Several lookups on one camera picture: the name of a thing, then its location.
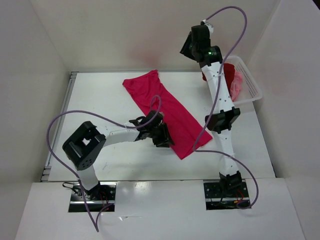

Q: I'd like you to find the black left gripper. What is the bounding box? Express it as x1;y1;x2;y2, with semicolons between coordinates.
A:
148;122;175;148

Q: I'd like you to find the dark red t shirt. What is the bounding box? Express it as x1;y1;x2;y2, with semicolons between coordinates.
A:
201;62;236;87

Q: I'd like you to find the magenta pink t shirt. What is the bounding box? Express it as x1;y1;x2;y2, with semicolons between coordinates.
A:
122;70;203;160

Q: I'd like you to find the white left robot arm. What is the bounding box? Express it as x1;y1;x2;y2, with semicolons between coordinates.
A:
62;110;175;200

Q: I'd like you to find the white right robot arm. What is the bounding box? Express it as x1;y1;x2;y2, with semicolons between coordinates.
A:
180;21;242;197

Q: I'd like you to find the light pink t shirt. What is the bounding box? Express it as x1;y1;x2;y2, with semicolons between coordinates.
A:
229;71;243;102

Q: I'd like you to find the white plastic basket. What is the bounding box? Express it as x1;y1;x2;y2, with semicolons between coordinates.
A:
225;55;263;106

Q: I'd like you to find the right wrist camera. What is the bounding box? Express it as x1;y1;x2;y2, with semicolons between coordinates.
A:
200;19;214;35

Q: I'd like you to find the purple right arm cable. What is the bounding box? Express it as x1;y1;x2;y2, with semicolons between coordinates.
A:
192;6;260;210

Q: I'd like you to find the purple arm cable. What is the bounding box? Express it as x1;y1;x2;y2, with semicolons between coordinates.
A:
46;94;163;232
192;6;260;210

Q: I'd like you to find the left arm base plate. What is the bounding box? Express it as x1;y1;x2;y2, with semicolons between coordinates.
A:
62;181;117;213

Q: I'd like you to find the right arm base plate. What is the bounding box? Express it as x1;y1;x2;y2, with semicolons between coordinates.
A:
203;181;251;210

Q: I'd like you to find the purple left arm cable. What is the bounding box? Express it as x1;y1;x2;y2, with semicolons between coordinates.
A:
46;94;163;232

